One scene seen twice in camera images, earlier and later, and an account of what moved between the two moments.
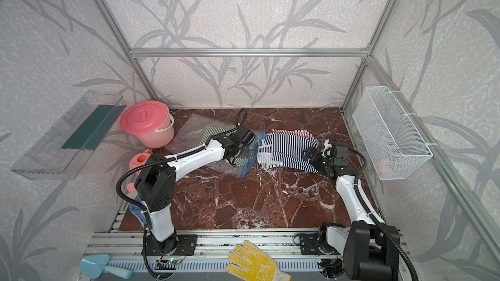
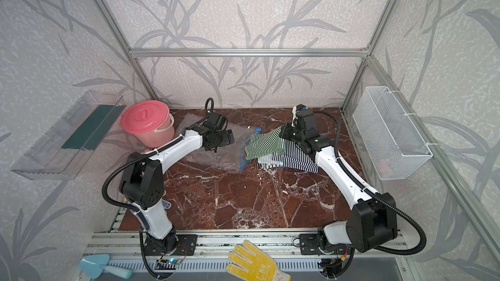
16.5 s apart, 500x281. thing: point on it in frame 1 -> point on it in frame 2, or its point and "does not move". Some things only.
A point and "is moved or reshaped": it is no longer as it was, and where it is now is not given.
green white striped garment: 210,131 is moved or reshaped
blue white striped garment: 276,150 does not move
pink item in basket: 383,169 does not move
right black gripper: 312,151 -> 284,130
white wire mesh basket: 391,145 does not move
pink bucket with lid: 152,123 does not move
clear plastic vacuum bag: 196,131 is moved or reshaped
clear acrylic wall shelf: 60,154 does not move
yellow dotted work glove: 262,267 does not move
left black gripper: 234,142 -> 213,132
